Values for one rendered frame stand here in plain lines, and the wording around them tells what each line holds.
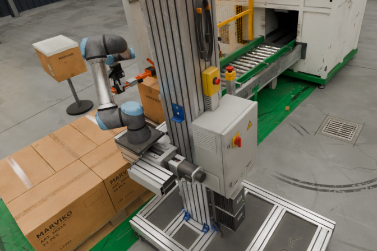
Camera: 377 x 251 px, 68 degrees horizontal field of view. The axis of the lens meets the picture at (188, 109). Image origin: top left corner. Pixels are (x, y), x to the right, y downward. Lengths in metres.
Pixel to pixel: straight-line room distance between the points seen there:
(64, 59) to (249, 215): 2.86
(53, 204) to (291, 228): 1.71
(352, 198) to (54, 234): 2.37
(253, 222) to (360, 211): 0.93
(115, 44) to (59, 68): 2.32
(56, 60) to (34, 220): 2.16
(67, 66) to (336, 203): 3.33
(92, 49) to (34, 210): 1.27
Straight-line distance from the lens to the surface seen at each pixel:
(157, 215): 2.39
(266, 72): 3.37
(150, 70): 2.45
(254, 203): 2.38
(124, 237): 2.62
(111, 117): 1.65
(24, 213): 2.40
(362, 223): 2.71
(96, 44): 1.67
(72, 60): 3.96
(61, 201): 2.32
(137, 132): 1.69
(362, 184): 2.99
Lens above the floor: 2.09
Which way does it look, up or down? 33 degrees down
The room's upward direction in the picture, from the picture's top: 8 degrees counter-clockwise
